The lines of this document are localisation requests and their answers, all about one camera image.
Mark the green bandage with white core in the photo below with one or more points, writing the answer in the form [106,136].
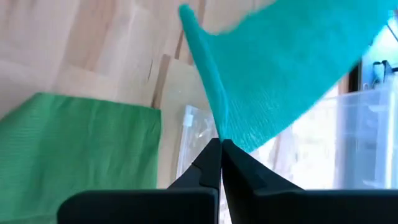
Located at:
[280,77]

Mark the clear plastic container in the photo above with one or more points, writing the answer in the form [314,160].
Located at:
[357,140]

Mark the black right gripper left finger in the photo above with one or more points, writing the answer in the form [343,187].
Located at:
[155,205]

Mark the flat green bandage strip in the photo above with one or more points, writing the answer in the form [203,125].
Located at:
[77,149]

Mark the clear plastic zip bag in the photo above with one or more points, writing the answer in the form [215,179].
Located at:
[196,140]

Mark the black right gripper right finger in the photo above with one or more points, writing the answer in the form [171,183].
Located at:
[280,205]

